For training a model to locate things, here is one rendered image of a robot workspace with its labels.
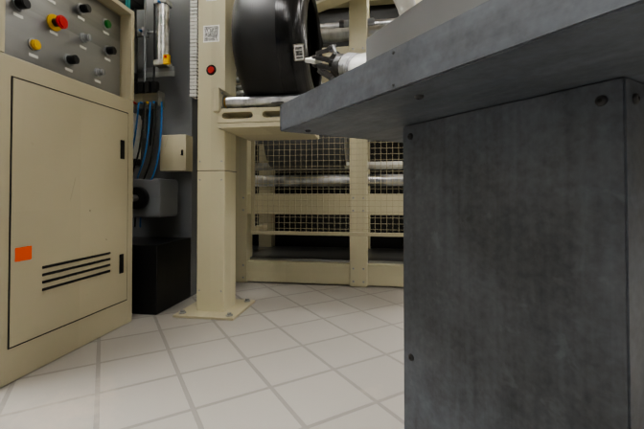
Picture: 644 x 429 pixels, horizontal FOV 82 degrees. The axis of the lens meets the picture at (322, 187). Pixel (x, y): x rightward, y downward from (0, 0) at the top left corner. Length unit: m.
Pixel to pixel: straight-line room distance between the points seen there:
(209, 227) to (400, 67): 1.43
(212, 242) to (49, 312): 0.61
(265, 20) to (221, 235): 0.88
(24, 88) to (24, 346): 0.73
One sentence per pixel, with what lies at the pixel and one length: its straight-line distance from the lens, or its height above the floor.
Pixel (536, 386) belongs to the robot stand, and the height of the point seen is 0.34.
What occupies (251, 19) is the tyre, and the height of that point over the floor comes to 1.17.
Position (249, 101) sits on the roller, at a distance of 1.58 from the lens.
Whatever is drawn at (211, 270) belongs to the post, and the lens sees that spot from 1.71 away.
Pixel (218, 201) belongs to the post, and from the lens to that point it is 1.67.
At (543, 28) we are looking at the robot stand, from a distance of 0.27.
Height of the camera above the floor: 0.52
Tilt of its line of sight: 1 degrees up
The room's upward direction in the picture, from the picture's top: straight up
